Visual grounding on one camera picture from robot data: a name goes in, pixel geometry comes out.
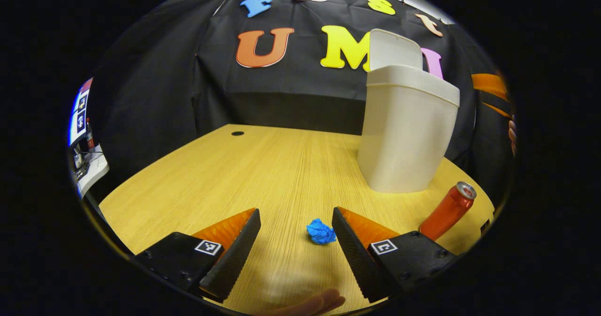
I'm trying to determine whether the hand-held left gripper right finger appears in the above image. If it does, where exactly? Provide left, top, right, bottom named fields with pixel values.
left=331, top=207, right=458, bottom=303

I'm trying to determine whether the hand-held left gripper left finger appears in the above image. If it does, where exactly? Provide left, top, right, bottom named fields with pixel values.
left=135, top=208, right=262, bottom=303

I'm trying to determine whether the blue paper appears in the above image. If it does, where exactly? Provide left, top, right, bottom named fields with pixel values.
left=307, top=218, right=337, bottom=245

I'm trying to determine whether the white desktop garbage bin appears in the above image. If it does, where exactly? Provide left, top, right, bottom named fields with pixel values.
left=357, top=29, right=461, bottom=193

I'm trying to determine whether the red pop can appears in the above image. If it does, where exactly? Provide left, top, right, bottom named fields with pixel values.
left=419, top=181, right=477, bottom=241

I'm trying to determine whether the wooden desktop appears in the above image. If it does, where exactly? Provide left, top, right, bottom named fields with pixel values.
left=99, top=124, right=496, bottom=314

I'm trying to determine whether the white side table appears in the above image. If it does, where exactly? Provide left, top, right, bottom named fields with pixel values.
left=73, top=145, right=109, bottom=197

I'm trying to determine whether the black backdrop cloth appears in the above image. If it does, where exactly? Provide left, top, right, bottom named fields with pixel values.
left=87, top=0, right=515, bottom=199

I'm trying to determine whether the wall poster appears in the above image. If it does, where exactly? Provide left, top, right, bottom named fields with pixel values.
left=70, top=78, right=93, bottom=145

